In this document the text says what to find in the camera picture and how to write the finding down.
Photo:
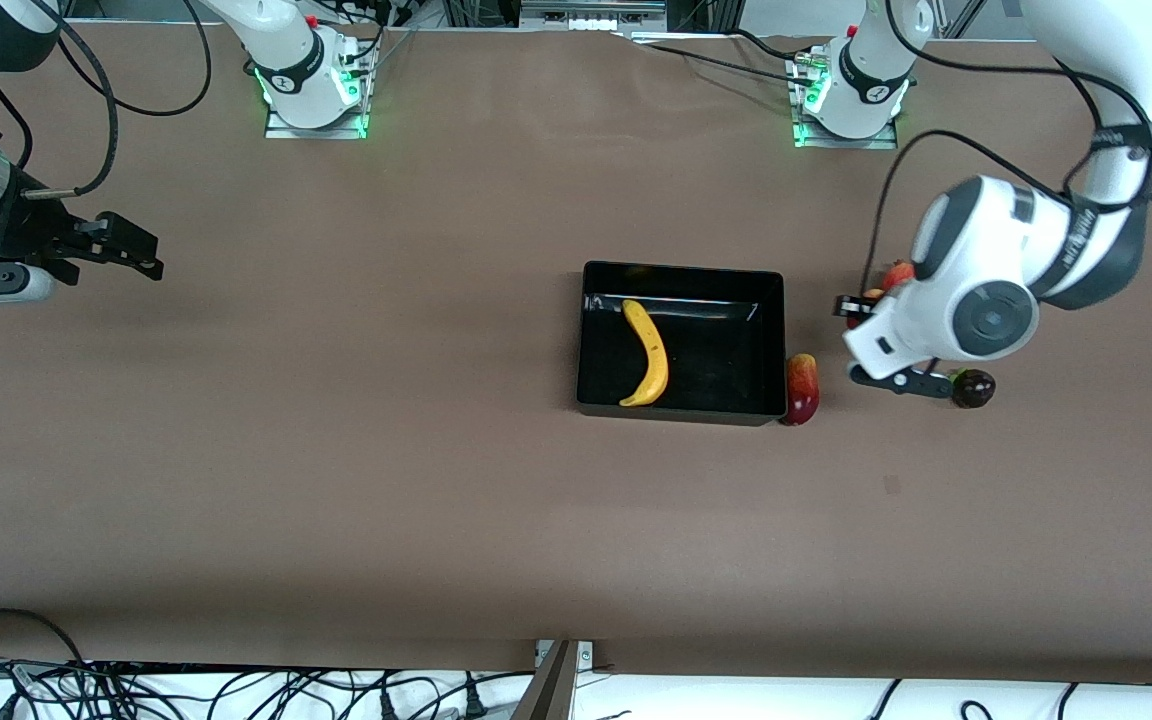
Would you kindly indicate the red yellow apple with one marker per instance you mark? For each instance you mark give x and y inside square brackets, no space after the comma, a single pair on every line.
[873,294]

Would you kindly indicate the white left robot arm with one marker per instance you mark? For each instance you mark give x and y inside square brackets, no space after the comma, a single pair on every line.
[976,235]

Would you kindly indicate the red yellow mango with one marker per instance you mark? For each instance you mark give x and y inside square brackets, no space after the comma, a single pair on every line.
[802,392]

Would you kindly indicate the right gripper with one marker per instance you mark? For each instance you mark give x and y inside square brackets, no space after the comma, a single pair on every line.
[16,231]

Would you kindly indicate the red pomegranate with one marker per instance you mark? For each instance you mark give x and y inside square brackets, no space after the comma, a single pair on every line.
[899,275]

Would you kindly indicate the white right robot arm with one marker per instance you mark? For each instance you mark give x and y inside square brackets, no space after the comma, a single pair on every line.
[301,70]

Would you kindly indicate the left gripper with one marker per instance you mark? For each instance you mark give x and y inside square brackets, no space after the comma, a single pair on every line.
[851,306]

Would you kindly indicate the dark grey metal post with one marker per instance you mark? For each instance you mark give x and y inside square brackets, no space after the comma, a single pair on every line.
[548,695]

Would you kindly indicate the dark purple eggplant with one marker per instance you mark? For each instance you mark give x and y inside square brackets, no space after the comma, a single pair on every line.
[974,389]

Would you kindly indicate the small metal bracket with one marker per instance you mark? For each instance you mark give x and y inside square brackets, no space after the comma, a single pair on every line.
[586,655]

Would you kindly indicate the yellow banana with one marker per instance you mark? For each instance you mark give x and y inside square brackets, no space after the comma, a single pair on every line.
[651,360]

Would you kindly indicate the grey aluminium rail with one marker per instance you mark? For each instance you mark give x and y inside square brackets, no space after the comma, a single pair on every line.
[591,10]

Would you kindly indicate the black rectangular box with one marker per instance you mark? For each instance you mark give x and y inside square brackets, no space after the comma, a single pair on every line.
[716,360]

